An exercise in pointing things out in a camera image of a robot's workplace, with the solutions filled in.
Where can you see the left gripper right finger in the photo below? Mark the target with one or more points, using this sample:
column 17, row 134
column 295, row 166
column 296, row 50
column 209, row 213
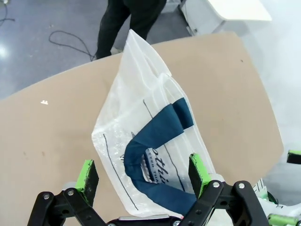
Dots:
column 200, row 175

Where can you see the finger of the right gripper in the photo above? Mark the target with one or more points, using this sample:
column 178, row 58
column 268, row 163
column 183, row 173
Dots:
column 295, row 158

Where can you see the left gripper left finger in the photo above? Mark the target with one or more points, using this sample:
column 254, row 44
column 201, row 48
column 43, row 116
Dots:
column 88, row 179

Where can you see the white and green device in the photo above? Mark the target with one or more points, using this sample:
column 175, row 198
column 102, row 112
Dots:
column 279, row 212

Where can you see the small white crumb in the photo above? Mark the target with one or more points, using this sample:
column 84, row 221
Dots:
column 44, row 102

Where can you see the person in black trousers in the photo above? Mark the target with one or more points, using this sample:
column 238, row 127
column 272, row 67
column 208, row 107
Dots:
column 117, row 21

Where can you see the white table top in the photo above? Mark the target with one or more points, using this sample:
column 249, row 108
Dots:
column 237, row 8

